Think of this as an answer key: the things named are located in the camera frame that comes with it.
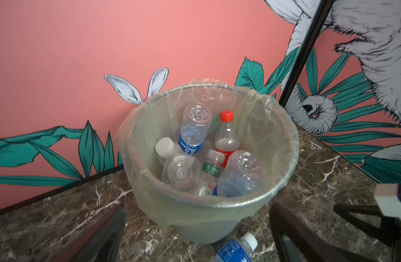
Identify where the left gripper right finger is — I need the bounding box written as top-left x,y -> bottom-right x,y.
269,203 -> 377,262

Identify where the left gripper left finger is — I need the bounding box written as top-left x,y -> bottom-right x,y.
51,205 -> 127,262

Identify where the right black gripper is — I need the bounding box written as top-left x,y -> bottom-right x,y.
333,204 -> 401,262

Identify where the Pocari Sweat blue label bottle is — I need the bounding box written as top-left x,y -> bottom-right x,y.
214,150 -> 266,198

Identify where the bottle with sunflower label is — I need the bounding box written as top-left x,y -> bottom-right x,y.
196,150 -> 225,197

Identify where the clear bottle red label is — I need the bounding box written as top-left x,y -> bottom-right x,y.
215,110 -> 240,167

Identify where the blue label bottle white cap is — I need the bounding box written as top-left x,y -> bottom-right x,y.
178,103 -> 212,155

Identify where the clear bottle yellow white label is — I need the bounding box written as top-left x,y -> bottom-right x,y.
155,137 -> 183,166

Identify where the translucent green waste bin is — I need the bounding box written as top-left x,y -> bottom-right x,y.
114,80 -> 299,244

